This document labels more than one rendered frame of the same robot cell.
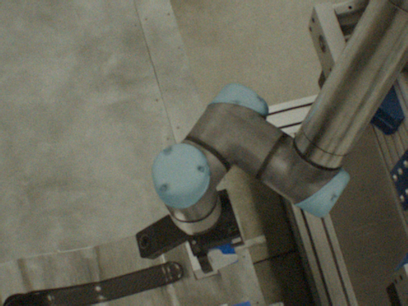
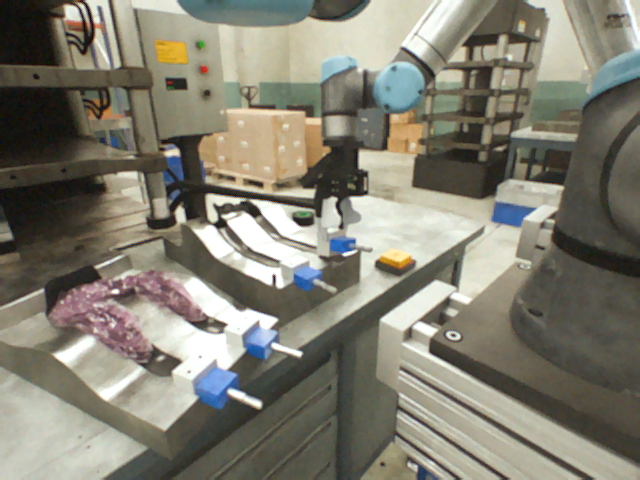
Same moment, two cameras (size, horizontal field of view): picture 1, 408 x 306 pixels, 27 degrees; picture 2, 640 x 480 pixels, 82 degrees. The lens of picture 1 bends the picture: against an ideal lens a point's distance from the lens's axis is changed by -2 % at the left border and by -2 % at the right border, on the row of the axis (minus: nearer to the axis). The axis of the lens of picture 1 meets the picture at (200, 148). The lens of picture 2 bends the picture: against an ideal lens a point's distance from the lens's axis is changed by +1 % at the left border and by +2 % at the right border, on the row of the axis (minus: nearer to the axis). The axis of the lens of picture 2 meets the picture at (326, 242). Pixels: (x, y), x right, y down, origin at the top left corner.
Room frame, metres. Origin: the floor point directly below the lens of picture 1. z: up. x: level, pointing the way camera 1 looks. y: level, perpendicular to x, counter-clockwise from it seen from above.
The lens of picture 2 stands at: (-0.06, -0.68, 1.25)
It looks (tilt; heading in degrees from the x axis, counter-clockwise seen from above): 23 degrees down; 62
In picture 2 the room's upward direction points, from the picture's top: straight up
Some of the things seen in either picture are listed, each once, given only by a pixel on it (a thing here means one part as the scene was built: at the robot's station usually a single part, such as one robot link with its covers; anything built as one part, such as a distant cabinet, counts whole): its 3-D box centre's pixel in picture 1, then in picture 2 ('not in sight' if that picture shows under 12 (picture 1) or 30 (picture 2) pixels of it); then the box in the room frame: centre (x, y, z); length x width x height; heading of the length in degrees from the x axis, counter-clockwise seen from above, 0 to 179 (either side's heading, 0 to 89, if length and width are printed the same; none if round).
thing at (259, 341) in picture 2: not in sight; (267, 344); (0.08, -0.20, 0.86); 0.13 x 0.05 x 0.05; 126
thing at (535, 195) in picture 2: not in sight; (535, 195); (3.27, 1.38, 0.28); 0.61 x 0.41 x 0.15; 111
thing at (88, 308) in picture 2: not in sight; (121, 300); (-0.12, -0.02, 0.90); 0.26 x 0.18 x 0.08; 126
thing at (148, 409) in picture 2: not in sight; (121, 321); (-0.13, -0.02, 0.86); 0.50 x 0.26 x 0.11; 126
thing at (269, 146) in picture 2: not in sight; (259, 147); (1.53, 4.29, 0.47); 1.22 x 0.80 x 0.94; 115
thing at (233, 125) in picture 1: (237, 132); (390, 88); (0.41, -0.05, 1.24); 0.11 x 0.11 x 0.08; 58
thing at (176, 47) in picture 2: not in sight; (197, 214); (0.15, 0.91, 0.74); 0.31 x 0.22 x 1.47; 19
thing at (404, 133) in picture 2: not in sight; (411, 131); (4.90, 5.13, 0.42); 0.86 x 0.33 x 0.83; 111
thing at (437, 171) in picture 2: not in sight; (479, 103); (4.04, 2.86, 1.03); 1.54 x 0.94 x 2.06; 21
